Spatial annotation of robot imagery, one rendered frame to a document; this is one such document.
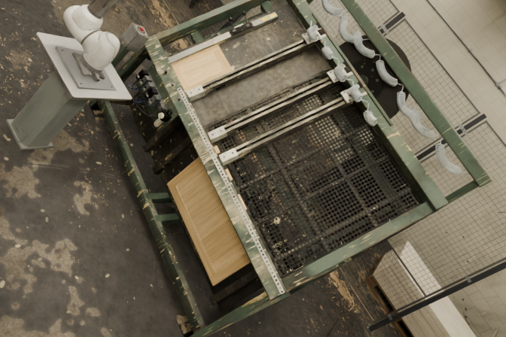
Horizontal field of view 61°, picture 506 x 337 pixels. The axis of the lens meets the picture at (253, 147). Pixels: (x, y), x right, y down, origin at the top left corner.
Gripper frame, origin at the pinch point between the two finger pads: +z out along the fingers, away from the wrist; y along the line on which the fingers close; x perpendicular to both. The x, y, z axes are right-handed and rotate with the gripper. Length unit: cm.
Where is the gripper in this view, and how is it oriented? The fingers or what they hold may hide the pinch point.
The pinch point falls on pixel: (192, 4)
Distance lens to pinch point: 336.5
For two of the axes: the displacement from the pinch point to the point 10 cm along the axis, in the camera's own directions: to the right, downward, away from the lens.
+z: -4.7, 5.1, 7.2
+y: -5.1, -8.3, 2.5
